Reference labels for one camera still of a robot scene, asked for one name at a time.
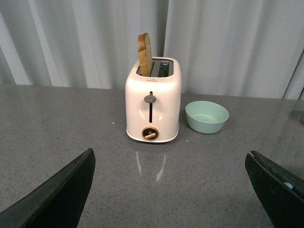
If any grey pleated curtain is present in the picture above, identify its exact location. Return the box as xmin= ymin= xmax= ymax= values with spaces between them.
xmin=0 ymin=0 xmax=304 ymax=99

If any white two-slot toaster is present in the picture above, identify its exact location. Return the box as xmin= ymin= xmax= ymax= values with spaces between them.
xmin=125 ymin=57 xmax=182 ymax=144

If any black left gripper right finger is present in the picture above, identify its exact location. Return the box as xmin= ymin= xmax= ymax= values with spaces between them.
xmin=245 ymin=151 xmax=304 ymax=228

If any toast slice in toaster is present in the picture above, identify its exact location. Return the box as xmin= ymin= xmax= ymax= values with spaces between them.
xmin=137 ymin=33 xmax=153 ymax=77

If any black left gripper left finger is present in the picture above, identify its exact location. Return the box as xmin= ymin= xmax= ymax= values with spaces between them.
xmin=0 ymin=148 xmax=95 ymax=228

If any mint green bowl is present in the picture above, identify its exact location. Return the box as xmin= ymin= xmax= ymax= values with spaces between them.
xmin=185 ymin=101 xmax=229 ymax=134

